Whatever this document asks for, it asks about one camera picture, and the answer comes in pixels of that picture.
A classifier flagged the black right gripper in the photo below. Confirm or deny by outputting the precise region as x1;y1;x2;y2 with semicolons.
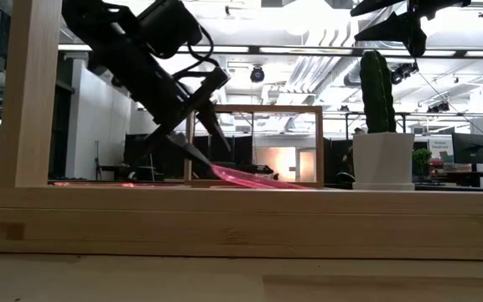
350;0;473;59

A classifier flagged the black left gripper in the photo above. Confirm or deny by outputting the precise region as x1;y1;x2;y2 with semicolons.
97;23;233;168

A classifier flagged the pink translucent plate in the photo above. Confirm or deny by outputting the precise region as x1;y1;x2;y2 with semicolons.
210;163;312;191

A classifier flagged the wooden slatted shelf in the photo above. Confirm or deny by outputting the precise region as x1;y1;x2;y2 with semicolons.
0;0;483;262

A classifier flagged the black ceiling spotlight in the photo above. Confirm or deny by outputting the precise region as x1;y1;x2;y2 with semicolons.
389;61;420;86
427;100;451;114

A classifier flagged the green cactus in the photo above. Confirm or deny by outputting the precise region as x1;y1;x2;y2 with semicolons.
358;49;397;135

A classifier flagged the orange translucent plate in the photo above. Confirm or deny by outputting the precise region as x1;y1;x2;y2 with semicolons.
55;181;136;188

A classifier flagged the white hexagonal plant pot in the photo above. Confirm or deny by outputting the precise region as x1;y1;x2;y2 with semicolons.
351;132;417;192

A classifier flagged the person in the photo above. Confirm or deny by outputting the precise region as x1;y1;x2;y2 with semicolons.
334;127;367;185

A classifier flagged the small green potted plant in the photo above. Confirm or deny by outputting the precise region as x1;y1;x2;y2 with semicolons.
411;147;434;178

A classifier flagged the black computer monitor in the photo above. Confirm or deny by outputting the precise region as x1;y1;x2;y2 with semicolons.
451;132;483;166

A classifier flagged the black round overhead camera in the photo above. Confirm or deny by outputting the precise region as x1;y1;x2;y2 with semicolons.
249;65;267;84

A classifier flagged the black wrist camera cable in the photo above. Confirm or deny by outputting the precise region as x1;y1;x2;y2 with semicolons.
171;23;222;83

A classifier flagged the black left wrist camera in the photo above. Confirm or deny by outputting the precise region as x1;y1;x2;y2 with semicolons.
138;0;205;60

